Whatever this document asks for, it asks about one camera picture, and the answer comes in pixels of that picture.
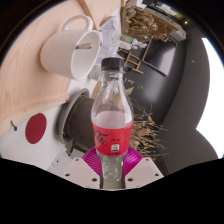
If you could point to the small white round cup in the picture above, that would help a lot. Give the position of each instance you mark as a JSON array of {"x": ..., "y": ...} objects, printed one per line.
[{"x": 93, "y": 75}]

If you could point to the wooden easel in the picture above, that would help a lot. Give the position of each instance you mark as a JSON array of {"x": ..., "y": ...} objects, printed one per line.
[{"x": 131, "y": 60}]

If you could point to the dried plant in grey pot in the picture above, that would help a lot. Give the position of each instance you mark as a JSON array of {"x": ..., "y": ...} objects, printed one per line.
[{"x": 78, "y": 120}]

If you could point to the light wooden drawing board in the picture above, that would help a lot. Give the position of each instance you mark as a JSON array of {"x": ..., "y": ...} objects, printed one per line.
[{"x": 26, "y": 76}]

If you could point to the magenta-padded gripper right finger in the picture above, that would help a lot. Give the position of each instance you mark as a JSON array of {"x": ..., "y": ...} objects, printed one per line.
[{"x": 141, "y": 171}]

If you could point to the long ceiling light strip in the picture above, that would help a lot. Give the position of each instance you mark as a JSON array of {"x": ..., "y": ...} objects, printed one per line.
[{"x": 213, "y": 100}]

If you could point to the white ceramic mug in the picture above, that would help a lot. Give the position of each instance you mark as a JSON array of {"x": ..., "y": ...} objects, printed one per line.
[{"x": 63, "y": 55}]

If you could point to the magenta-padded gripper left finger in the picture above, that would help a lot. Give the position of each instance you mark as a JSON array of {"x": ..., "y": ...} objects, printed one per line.
[{"x": 83, "y": 171}]

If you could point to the large black wall screen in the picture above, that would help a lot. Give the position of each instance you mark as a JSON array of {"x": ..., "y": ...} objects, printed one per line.
[{"x": 163, "y": 55}]

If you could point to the clear drink bottle red label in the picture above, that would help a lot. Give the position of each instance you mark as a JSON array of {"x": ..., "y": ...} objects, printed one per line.
[{"x": 112, "y": 136}]

